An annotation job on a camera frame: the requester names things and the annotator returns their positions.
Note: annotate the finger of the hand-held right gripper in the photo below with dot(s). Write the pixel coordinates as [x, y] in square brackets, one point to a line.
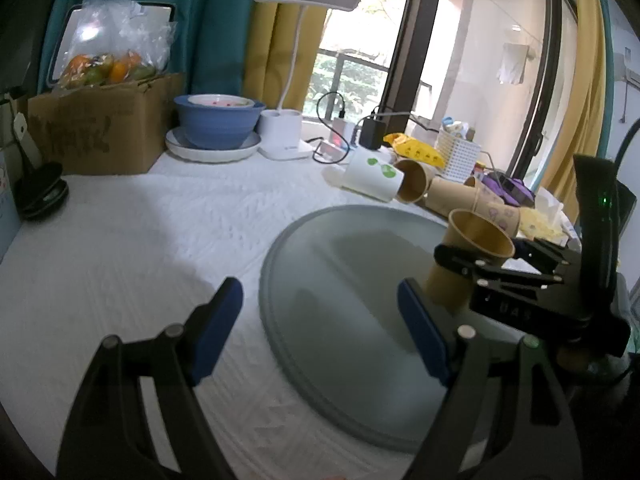
[465, 265]
[542, 252]

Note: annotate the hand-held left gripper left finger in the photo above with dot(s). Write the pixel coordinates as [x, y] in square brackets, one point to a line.
[220, 327]

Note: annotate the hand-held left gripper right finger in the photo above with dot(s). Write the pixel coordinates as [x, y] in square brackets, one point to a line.
[422, 330]

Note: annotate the brown paper cup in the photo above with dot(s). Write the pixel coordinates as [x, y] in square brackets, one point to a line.
[450, 195]
[412, 182]
[445, 285]

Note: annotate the purple printed paper cup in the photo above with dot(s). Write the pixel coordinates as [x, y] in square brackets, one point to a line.
[500, 215]

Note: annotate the white cup with green print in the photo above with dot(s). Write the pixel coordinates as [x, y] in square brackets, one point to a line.
[367, 175]

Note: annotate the yellow patterned cloth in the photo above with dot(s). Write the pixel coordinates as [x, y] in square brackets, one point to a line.
[542, 225]

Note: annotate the purple packet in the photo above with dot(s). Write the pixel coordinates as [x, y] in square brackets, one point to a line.
[515, 190]

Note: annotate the grey round tray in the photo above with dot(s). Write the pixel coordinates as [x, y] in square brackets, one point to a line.
[340, 310]

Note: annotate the white plastic basket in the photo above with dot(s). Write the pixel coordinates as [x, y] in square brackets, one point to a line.
[457, 157]

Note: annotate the white textured tablecloth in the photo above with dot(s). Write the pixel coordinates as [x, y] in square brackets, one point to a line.
[150, 240]

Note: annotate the yellow snack packet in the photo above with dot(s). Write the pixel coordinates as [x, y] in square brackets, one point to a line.
[415, 150]

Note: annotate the black charger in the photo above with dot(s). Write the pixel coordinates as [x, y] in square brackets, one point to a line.
[372, 132]

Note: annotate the white plate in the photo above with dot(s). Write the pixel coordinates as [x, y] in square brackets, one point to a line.
[215, 156]

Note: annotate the yellow curtain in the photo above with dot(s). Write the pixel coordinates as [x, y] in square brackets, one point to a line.
[587, 85]
[270, 60]

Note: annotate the white power strip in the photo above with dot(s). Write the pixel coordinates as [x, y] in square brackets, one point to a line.
[330, 152]

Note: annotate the white hanging cloth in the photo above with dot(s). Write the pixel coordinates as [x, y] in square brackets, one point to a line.
[512, 62]

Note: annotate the blue bowl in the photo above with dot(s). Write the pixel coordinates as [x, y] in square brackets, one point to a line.
[215, 125]

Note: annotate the white desk lamp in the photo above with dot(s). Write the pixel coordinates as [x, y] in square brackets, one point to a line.
[280, 132]

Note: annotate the black kitchen scale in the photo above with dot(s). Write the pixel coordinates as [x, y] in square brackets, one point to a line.
[42, 192]

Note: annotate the white bowl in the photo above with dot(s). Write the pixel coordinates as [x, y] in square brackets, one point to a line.
[220, 101]

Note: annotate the cardboard box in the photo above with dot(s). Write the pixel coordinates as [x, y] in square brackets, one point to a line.
[100, 125]

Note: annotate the plastic bag of fruit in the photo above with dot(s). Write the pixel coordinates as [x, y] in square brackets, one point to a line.
[115, 55]

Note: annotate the teal curtain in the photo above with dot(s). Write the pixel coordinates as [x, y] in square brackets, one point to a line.
[215, 25]

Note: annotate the white framed tablet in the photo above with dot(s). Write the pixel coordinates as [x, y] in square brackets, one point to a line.
[161, 14]

